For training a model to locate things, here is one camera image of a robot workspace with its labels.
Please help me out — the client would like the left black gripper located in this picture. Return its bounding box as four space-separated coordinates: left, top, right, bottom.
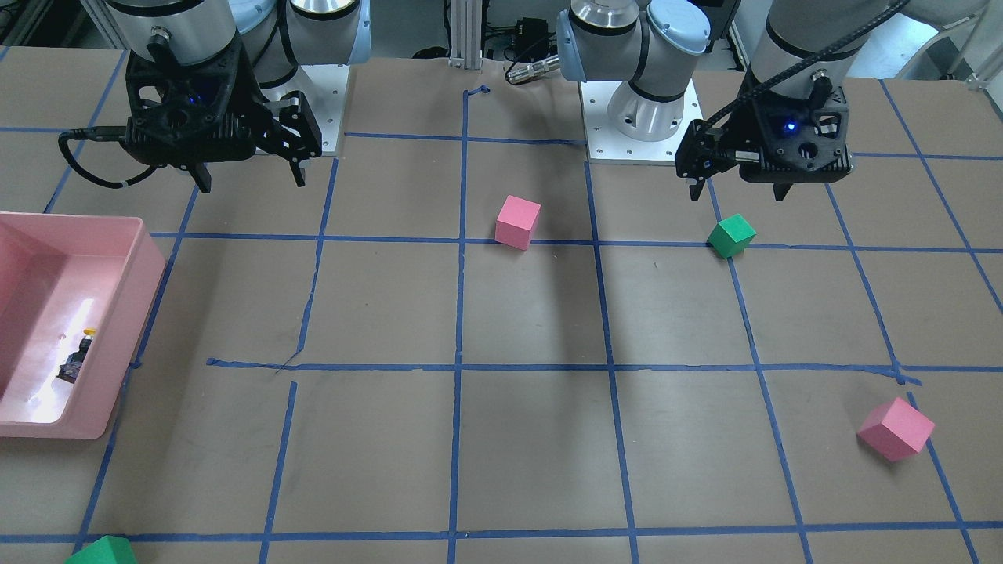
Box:
675 81 855 202

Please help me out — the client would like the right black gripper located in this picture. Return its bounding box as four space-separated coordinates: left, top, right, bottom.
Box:
123 37 322 195

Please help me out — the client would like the yellow push button switch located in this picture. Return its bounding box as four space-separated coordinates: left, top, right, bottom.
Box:
56 327 96 383

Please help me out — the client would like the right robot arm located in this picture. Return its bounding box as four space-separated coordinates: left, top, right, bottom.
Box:
58 1 372 193

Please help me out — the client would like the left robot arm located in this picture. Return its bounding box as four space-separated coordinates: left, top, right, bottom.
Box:
556 1 985 201

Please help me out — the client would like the green cube near base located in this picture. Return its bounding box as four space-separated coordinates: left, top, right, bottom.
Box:
707 214 757 259

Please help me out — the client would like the pink plastic bin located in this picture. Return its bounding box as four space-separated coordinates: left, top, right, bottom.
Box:
1 213 165 439

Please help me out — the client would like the pink cube centre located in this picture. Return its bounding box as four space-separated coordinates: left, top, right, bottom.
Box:
494 195 541 252

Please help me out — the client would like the pink cube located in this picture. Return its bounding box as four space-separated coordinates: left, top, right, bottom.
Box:
494 195 541 252
856 397 936 463

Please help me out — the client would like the pink cube far side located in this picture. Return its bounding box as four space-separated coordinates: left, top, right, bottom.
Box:
856 397 936 463

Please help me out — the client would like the green cube near bin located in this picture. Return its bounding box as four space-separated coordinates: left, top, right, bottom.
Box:
65 535 139 564

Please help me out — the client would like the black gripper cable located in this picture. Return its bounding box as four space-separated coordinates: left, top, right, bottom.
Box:
58 127 183 190

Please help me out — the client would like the aluminium frame post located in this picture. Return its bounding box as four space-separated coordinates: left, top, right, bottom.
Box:
447 0 484 72

